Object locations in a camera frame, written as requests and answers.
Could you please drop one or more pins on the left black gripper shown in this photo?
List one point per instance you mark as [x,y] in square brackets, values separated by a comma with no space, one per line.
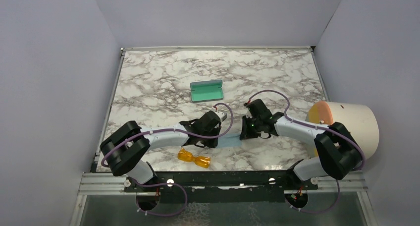
[212,144]

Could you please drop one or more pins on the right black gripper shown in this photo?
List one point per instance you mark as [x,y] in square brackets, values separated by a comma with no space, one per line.
[245,134]

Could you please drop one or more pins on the light blue cleaning cloth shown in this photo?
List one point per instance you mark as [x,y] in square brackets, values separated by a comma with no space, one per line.
[229,140]

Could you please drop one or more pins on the grey green glasses case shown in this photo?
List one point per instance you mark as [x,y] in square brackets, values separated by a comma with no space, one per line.
[205,91]

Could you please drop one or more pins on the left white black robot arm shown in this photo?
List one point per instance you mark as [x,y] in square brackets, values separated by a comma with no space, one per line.
[124,149]

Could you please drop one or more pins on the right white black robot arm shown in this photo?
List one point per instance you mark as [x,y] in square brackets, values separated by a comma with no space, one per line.
[338,152]

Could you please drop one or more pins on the orange sunglasses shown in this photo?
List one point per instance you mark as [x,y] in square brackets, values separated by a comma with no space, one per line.
[187,156]

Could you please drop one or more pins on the white cylindrical drum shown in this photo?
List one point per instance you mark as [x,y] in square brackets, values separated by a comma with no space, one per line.
[358,119]

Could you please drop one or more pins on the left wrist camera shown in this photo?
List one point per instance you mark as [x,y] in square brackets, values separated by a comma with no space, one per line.
[222,115]

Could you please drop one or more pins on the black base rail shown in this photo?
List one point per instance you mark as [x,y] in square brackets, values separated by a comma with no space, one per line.
[175,193]

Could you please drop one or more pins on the aluminium frame rail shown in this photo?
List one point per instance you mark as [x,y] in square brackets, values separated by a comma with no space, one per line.
[105,183]

